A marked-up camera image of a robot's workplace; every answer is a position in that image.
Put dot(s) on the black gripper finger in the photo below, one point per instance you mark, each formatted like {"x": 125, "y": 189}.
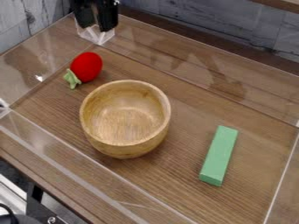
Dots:
{"x": 106, "y": 14}
{"x": 82, "y": 12}

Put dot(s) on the red plush fruit green leaves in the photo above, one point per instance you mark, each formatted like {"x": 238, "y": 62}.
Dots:
{"x": 84, "y": 69}

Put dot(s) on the wooden bowl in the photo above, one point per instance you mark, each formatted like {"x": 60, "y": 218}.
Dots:
{"x": 124, "y": 117}

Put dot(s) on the green rectangular block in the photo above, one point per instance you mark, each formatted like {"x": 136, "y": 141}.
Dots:
{"x": 212, "y": 171}

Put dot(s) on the clear acrylic enclosure wall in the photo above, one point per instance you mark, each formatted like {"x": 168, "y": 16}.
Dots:
{"x": 84, "y": 185}

